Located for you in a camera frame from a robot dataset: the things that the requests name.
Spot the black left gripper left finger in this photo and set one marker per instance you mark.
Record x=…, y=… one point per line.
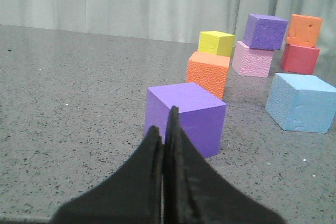
x=131, y=195

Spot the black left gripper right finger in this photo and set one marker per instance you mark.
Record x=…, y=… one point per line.
x=195, y=193

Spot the purple foam cube near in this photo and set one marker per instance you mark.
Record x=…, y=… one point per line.
x=202, y=114

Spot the orange textured foam cube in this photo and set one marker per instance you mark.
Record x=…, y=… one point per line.
x=208, y=71

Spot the light blue foam cube base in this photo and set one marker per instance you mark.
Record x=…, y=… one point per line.
x=299, y=102

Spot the pink foam cube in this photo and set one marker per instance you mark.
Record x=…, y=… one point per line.
x=251, y=62

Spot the yellow foam cube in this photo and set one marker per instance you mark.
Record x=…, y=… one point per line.
x=216, y=42

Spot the pink-red foam cube under orange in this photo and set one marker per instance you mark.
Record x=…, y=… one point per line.
x=299, y=59

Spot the purple foam cube stacked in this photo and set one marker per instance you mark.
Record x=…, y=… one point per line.
x=264, y=32

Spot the grey-green curtain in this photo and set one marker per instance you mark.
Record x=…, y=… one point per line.
x=173, y=20

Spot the orange foam cube stacked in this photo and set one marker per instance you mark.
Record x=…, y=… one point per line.
x=303, y=30

